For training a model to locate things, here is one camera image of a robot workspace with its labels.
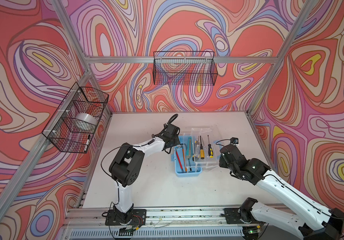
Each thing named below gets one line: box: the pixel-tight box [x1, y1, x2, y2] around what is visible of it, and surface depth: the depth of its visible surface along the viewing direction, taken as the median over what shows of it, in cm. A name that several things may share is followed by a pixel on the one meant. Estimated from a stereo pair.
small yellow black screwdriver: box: [207, 135, 214, 159], surface depth 81 cm
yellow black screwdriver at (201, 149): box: [200, 135, 205, 160], surface depth 82 cm
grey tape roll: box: [75, 112, 98, 125], surface depth 75 cm
